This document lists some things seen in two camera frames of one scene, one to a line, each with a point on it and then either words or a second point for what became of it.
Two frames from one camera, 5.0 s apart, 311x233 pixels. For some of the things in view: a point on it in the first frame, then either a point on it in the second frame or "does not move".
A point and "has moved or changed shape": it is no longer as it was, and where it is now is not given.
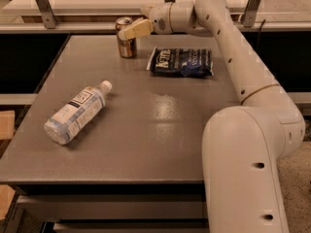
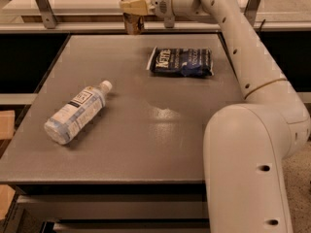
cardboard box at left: [7, 124] does not move
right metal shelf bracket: [250, 12] does not move
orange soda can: [127, 49] has moved or changed shape
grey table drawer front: [52, 207] does not move
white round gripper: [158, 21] → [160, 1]
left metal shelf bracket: [47, 12] does not move
